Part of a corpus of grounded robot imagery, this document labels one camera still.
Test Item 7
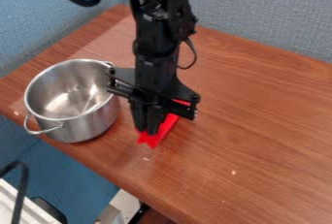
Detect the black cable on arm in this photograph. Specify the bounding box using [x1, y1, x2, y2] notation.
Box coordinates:
[175, 38, 200, 71]

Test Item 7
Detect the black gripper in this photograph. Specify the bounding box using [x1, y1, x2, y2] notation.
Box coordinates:
[108, 51, 201, 135]

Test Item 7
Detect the table leg frame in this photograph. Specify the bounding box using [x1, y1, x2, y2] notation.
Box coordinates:
[96, 188, 175, 224]

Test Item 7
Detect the red block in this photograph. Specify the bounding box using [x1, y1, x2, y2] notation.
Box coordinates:
[137, 111, 181, 148]

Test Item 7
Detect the stainless steel pot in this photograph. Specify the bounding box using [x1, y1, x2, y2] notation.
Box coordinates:
[23, 59, 120, 143]

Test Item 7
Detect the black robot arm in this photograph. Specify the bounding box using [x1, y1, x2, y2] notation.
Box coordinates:
[69, 0, 201, 135]

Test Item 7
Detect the dark chair part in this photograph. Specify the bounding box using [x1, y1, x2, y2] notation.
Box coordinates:
[31, 197, 68, 224]

